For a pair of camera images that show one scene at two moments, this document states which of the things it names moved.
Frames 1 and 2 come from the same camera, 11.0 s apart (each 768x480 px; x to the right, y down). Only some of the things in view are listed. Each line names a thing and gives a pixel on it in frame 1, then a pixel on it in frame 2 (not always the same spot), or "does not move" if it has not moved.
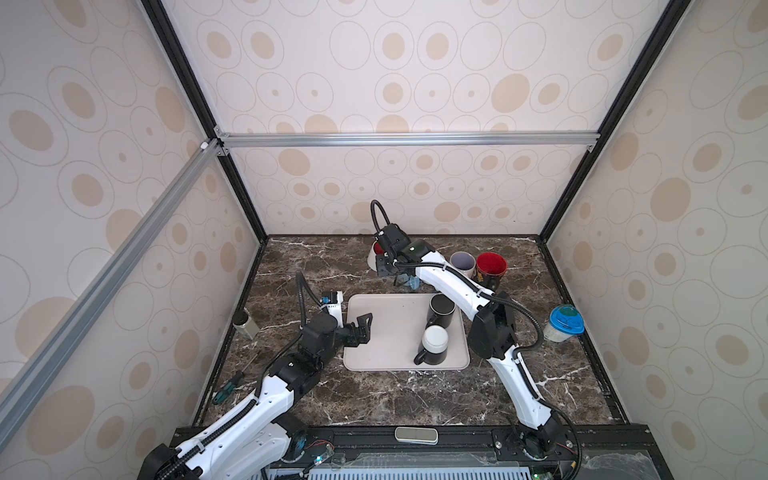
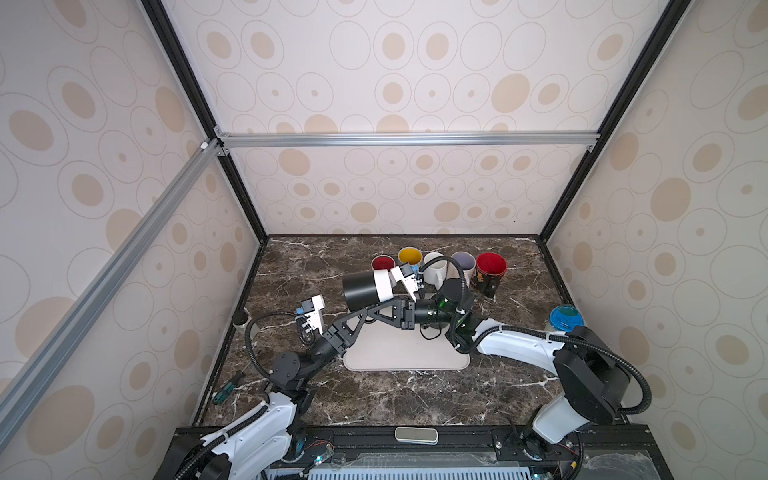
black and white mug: x=435 y=341 → x=367 y=289
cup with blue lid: x=565 y=322 does not move
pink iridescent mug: x=465 y=262 does not move
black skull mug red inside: x=490 y=267 does not move
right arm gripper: x=380 y=268 → x=403 y=313
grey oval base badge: x=417 y=435 does not move
